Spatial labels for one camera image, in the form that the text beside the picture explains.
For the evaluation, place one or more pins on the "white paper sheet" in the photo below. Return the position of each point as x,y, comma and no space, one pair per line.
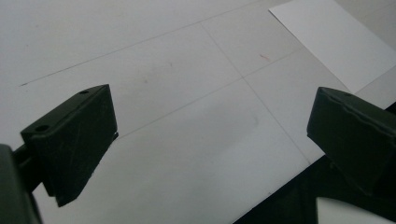
336,40

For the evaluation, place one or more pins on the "white rounded object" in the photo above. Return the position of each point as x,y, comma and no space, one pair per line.
345,213

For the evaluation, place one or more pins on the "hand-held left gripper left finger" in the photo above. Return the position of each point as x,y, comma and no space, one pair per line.
74,140

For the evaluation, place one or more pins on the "white gridded table mat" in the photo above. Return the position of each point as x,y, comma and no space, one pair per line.
186,140

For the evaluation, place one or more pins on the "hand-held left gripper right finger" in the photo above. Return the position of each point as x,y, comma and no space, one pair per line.
355,137

